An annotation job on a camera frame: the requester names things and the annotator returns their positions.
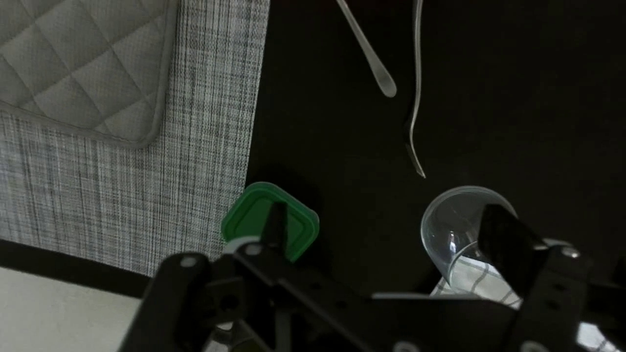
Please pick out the grey quilted pot holder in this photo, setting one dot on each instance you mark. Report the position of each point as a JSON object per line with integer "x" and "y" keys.
{"x": 78, "y": 59}

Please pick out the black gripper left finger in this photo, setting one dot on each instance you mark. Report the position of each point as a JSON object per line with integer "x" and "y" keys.
{"x": 215, "y": 300}

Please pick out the grey woven placemat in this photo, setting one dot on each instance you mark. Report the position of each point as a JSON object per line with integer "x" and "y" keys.
{"x": 195, "y": 183}

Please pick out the clear glass cup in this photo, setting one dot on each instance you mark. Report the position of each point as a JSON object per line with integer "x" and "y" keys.
{"x": 450, "y": 212}

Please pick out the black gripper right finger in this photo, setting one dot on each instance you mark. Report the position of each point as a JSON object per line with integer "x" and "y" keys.
{"x": 547, "y": 286}

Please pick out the black table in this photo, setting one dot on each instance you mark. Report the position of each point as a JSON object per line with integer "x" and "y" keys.
{"x": 338, "y": 163}

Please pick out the white checkered dish towel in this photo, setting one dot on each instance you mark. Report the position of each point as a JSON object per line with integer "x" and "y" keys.
{"x": 475, "y": 279}

